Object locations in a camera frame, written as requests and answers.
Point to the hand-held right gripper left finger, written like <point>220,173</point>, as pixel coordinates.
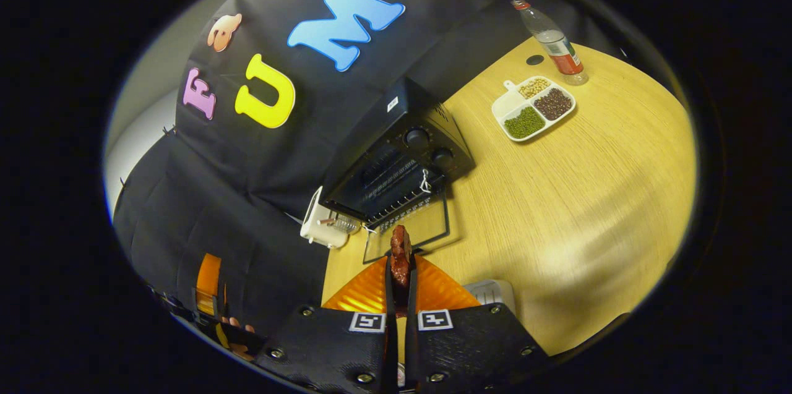
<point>334,344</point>

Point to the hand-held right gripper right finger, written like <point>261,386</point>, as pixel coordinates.
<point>470,344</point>

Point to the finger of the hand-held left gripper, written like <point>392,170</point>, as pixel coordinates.
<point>208,282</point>

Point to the red meat piece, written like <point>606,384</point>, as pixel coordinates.
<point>401,258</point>

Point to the black electric oven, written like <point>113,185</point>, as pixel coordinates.
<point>421,128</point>

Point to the white ribbed tray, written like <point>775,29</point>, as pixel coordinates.
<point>492,295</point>

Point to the white toaster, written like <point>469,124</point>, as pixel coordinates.
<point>318,227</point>

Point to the white divided bean plate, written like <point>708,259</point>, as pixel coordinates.
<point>532,109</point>

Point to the black table grommet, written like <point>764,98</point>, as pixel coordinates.
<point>535,60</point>

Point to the clear bottle with red label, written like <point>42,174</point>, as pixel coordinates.
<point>554,41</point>

